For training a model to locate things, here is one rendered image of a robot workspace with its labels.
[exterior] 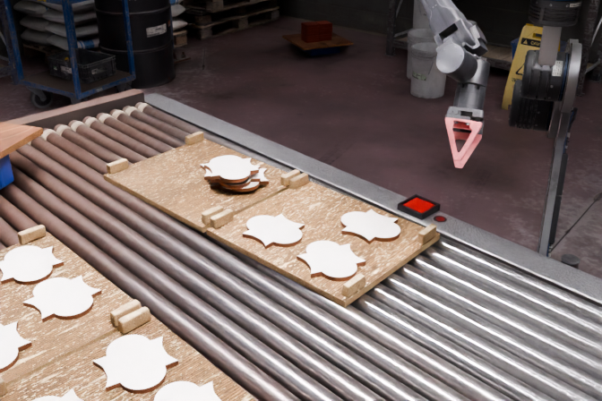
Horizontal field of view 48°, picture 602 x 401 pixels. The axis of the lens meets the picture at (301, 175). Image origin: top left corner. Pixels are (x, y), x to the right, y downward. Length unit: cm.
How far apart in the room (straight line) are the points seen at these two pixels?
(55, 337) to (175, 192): 57
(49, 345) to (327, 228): 65
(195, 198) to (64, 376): 65
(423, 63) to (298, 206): 364
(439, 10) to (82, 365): 94
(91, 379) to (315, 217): 67
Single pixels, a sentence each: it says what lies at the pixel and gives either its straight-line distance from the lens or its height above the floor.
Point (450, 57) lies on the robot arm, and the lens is 129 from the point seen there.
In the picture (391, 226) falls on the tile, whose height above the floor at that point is 95.
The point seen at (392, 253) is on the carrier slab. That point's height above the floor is 94.
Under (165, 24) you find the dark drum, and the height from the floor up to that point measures 47.
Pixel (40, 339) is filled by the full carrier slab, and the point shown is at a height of 94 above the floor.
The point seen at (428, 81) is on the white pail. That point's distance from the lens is 524.
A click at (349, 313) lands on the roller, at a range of 134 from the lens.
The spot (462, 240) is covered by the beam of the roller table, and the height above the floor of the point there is 91.
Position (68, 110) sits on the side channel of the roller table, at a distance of 234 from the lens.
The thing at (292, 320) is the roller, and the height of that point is 92.
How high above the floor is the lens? 173
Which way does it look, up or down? 26 degrees down
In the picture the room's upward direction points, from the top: straight up
